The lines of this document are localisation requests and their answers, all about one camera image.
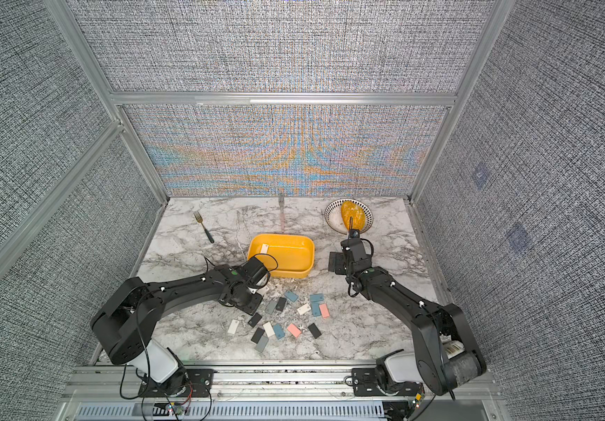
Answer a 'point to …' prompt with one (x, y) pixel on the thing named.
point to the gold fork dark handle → (199, 218)
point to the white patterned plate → (332, 216)
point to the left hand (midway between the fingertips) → (255, 303)
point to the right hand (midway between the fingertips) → (345, 250)
